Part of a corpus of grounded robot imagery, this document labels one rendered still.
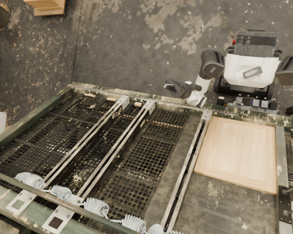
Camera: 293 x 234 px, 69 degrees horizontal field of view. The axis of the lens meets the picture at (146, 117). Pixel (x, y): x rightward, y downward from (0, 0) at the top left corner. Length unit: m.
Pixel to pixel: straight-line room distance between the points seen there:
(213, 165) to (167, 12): 2.25
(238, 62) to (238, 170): 0.62
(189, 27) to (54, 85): 2.24
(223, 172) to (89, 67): 2.58
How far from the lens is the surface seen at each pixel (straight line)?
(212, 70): 1.35
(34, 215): 1.27
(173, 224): 1.11
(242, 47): 1.33
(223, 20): 2.94
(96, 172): 1.34
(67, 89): 2.30
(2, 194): 1.46
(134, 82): 2.97
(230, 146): 1.53
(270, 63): 1.34
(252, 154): 1.52
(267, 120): 1.76
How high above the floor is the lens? 2.64
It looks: 68 degrees down
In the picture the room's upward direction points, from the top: 82 degrees counter-clockwise
